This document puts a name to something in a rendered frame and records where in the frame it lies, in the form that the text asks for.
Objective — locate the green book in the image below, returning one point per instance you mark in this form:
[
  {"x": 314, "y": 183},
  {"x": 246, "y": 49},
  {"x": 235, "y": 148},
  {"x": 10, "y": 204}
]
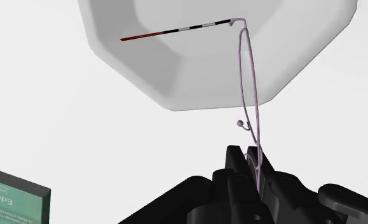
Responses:
[{"x": 13, "y": 201}]

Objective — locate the thin-framed eyeglasses with striped temple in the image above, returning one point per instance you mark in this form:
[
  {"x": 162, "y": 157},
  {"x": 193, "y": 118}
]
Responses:
[{"x": 248, "y": 56}]

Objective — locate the white octagonal bowl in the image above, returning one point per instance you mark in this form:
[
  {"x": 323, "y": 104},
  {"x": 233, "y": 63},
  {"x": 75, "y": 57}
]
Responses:
[{"x": 202, "y": 71}]

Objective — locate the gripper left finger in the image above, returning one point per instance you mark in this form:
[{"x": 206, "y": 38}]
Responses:
[{"x": 236, "y": 192}]

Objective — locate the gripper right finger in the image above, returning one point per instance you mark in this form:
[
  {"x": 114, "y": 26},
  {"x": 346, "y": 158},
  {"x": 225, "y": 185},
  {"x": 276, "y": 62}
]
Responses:
[{"x": 292, "y": 192}]

